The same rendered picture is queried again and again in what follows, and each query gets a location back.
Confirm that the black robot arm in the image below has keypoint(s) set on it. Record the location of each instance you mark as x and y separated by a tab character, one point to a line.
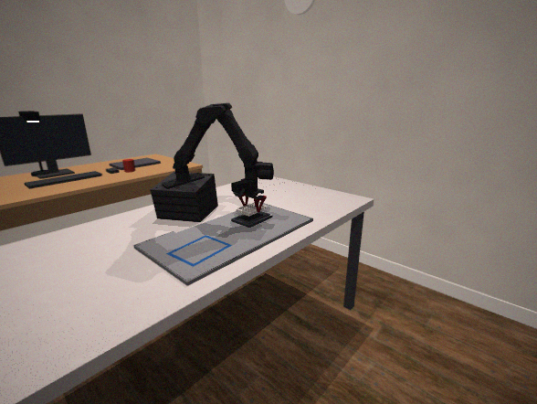
247	151

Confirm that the white well plate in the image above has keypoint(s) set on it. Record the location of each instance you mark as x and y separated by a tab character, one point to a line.
249	209

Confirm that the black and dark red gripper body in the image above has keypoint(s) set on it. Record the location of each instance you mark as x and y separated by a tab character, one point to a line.
254	194

